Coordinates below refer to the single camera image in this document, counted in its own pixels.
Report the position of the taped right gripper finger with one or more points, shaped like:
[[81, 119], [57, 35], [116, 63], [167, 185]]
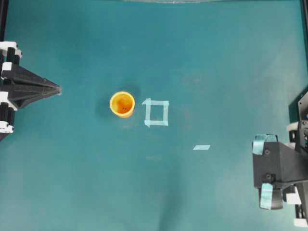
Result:
[[270, 198], [260, 139]]

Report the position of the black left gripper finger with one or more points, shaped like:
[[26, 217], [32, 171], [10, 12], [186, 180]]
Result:
[[20, 99], [23, 75]]

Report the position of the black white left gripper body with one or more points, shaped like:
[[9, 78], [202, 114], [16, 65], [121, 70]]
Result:
[[9, 54]]

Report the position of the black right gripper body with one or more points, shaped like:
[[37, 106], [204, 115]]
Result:
[[279, 165]]

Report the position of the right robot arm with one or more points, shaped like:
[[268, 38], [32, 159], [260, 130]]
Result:
[[297, 193]]

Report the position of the small tape strip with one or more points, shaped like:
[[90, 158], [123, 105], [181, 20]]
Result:
[[201, 147]]

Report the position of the orange plastic cup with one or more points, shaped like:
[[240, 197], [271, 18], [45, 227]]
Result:
[[122, 104]]

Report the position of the tape square marker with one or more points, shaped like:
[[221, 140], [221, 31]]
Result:
[[156, 112]]

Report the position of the black frame bar left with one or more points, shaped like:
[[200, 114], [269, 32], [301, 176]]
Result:
[[3, 16]]

